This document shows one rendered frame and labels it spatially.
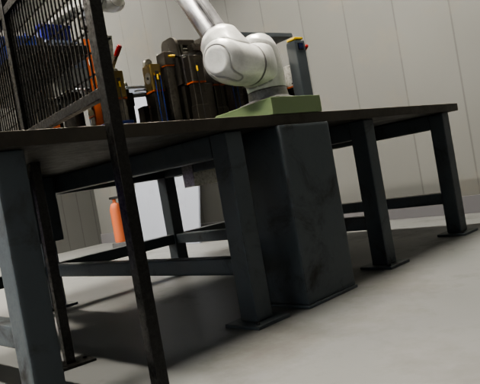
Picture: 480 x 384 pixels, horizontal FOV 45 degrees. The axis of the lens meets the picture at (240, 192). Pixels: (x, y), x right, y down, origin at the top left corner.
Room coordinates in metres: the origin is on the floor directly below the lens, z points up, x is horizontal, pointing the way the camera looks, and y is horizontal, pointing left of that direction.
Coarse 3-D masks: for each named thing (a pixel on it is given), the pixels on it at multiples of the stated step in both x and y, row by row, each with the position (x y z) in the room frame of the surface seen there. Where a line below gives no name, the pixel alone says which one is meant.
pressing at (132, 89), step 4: (76, 88) 2.49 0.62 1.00; (80, 88) 2.50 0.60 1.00; (84, 88) 2.51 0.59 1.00; (88, 88) 2.52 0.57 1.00; (128, 88) 2.63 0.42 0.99; (132, 88) 2.64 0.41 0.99; (136, 88) 2.66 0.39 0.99; (140, 88) 2.73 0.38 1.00; (144, 88) 2.75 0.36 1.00; (64, 92) 2.48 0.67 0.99; (72, 92) 2.55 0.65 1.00; (76, 92) 2.56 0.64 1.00; (80, 92) 2.57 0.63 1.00; (84, 92) 2.59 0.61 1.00; (88, 92) 2.61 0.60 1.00; (132, 92) 2.79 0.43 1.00; (136, 92) 2.82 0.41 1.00; (140, 92) 2.83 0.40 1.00; (144, 92) 2.85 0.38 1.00; (136, 96) 2.89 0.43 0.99; (140, 96) 2.89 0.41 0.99; (144, 96) 2.90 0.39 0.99
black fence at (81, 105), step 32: (0, 0) 1.82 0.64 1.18; (32, 0) 1.63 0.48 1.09; (96, 0) 1.33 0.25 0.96; (32, 32) 1.67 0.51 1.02; (64, 32) 1.49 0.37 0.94; (96, 32) 1.32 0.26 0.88; (0, 64) 1.95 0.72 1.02; (32, 64) 1.71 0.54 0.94; (96, 64) 1.33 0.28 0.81; (32, 96) 1.75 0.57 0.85; (64, 96) 1.55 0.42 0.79; (96, 96) 1.37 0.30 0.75; (0, 128) 2.06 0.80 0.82; (32, 128) 1.76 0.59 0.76; (128, 160) 1.33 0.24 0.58; (128, 192) 1.32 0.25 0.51; (128, 224) 1.32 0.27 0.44; (128, 256) 1.34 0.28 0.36; (64, 320) 1.82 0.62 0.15; (64, 352) 1.82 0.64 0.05; (160, 352) 1.33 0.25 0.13
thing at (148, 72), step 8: (152, 64) 2.58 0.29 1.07; (144, 72) 2.61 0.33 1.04; (152, 72) 2.57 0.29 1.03; (160, 72) 2.59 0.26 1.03; (144, 80) 2.62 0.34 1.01; (152, 80) 2.57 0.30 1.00; (160, 80) 2.59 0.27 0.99; (152, 88) 2.58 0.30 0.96; (160, 88) 2.59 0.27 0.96; (152, 96) 2.60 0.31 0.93; (160, 96) 2.58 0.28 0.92; (152, 104) 2.61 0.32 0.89; (160, 104) 2.59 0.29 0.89; (152, 112) 2.62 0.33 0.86; (160, 112) 2.57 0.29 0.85; (160, 120) 2.58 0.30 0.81
